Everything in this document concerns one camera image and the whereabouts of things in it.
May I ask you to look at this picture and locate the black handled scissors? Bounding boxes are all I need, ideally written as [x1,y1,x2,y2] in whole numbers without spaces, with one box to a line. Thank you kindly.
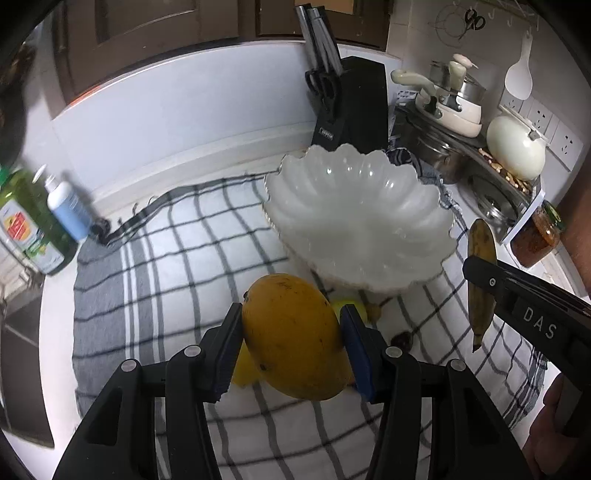
[304,69,339,113]

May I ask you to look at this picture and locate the metal corner shelf rack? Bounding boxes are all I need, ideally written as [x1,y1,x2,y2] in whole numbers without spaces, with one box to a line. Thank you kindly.
[393,100,545,244]

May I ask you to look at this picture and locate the dark purple plum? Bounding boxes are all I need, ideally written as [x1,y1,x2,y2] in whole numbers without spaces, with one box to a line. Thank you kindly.
[390,331,414,352]

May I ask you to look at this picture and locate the cream saucepan with handle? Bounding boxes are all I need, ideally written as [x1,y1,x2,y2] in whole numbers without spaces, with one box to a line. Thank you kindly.
[391,69,482,138]

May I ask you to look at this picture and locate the blue white soap bottle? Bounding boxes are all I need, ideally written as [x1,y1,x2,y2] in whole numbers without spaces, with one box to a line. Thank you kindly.
[45,175,93,242]

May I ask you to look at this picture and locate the black knife block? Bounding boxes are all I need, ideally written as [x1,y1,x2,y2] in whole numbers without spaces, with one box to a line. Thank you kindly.
[311,56,389,154]

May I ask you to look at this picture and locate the white scalloped fruit bowl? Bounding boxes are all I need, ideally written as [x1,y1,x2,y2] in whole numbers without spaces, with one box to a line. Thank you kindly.
[263,144,458,295]

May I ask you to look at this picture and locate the green dish soap bottle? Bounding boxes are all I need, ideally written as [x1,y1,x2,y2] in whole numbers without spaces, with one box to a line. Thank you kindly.
[1,167,78,275]

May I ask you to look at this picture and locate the knife handles in block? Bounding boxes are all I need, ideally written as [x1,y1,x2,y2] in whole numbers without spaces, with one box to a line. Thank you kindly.
[294,3,344,76]

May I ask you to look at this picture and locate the large steel stockpot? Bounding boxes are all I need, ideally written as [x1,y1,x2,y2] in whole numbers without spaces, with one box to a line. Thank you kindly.
[397,117,468,184]

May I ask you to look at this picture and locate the steel pot with lid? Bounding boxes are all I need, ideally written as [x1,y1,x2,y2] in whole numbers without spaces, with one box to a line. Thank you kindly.
[429,54,486,104]

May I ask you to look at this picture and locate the steel pot lid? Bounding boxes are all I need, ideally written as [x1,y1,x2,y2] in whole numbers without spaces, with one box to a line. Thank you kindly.
[468,175,518,227]

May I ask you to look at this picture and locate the hanging scissors on wall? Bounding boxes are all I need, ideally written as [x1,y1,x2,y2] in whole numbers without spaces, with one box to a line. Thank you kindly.
[458,8,486,40]

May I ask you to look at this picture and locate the person's right hand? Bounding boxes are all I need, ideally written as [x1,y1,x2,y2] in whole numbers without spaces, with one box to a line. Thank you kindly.
[522,373,580,479]

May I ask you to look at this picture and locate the wooden window frame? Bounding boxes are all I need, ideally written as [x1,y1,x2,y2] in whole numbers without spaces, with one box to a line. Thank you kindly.
[50,0,394,105]

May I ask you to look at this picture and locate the yellow lemon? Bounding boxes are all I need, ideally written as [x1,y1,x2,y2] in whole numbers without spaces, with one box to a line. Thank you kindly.
[331,299,369,324]

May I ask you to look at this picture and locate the white ceramic kettle pot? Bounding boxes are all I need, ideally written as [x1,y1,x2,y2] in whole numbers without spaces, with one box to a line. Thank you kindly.
[487,109,548,181]

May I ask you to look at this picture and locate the yellow mango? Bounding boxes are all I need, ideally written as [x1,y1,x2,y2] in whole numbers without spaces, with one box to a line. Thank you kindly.
[242,274,353,401]

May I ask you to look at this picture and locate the glass jar of pickle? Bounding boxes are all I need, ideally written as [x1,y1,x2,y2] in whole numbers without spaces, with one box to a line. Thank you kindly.
[510,200,565,268]

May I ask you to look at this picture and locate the brown spotted banana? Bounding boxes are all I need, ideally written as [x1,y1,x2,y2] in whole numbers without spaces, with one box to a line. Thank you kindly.
[463,219,497,353]

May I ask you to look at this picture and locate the checkered kitchen cloth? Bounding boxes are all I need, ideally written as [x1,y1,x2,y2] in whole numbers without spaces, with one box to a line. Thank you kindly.
[72,175,547,479]

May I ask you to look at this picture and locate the wall power outlets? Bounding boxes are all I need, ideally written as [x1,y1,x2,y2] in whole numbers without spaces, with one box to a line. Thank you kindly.
[499,90,584,172]

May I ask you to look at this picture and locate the white rice paddle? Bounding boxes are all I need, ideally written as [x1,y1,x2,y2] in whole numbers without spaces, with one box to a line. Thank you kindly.
[505,31,533,101]

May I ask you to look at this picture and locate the green apple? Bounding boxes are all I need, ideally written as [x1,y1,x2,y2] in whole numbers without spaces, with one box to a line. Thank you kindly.
[231,342,263,388]

